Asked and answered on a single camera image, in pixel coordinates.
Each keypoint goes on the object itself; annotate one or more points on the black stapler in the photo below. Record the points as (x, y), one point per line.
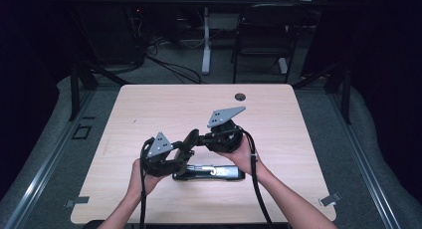
(225, 172)

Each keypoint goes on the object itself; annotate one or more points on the person's dark clothing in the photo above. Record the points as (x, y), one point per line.
(94, 225)

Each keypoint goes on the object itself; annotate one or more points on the white desk leg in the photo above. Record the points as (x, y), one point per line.
(206, 49)
(283, 65)

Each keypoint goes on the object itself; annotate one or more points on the person's left hand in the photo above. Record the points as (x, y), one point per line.
(141, 184)

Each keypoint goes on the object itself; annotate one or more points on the grey tape strip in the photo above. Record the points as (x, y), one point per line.
(330, 199)
(78, 201)

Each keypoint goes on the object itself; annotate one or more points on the black metal stand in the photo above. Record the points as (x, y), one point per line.
(345, 93)
(74, 89)

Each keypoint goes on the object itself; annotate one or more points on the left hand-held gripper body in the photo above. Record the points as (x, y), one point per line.
(159, 162)

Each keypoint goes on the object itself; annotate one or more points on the person's right hand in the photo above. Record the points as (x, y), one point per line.
(245, 159)

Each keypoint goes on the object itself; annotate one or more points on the black folding chair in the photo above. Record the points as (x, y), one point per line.
(265, 36)

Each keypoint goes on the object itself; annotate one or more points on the metal floor rail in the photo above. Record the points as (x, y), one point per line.
(49, 162)
(365, 162)

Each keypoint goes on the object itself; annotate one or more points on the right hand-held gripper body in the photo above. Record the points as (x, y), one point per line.
(227, 139)

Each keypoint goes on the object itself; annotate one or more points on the black table grommet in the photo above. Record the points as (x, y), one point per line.
(240, 97)

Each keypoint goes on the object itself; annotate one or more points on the dark computer tower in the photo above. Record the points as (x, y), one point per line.
(112, 36)

